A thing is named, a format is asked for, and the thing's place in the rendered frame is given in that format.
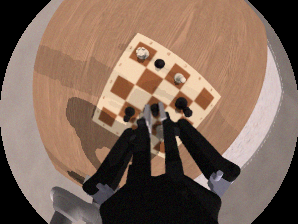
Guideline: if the checkered chessboard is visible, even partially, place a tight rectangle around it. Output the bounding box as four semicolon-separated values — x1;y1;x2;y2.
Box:
92;33;221;158

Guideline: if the black chess bishop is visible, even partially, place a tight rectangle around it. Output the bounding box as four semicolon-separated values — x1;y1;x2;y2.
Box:
123;107;135;123

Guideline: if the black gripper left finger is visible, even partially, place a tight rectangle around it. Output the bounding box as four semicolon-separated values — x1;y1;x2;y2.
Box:
82;104;152;215

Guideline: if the black chess queen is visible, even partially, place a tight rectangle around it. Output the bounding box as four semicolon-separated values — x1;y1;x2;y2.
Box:
175;97;193;118

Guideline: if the black chess pawn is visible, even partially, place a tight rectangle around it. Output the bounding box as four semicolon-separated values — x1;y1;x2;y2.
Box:
154;59;165;69
150;104;159;117

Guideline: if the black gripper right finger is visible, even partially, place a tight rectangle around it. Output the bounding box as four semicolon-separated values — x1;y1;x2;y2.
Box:
158;102;241;213

